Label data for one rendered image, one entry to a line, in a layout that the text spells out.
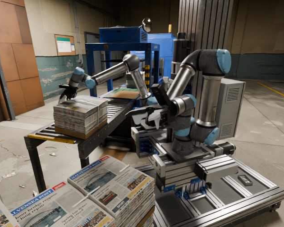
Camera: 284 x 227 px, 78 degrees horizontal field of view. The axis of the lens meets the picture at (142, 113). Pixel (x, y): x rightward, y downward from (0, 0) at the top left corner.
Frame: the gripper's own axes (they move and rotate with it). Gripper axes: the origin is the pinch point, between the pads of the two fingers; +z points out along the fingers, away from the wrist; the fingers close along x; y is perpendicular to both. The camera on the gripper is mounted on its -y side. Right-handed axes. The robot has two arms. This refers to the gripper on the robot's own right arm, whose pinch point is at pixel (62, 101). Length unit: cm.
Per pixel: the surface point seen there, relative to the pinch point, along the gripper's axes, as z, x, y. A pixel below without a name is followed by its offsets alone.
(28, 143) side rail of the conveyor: 32.7, -28.1, 3.7
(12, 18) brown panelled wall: 66, 208, -297
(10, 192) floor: 125, -19, -1
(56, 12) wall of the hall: 39, 363, -330
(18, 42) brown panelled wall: 106, 211, -270
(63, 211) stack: -17, -80, 64
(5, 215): -39, -102, 55
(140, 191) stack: -32, -61, 87
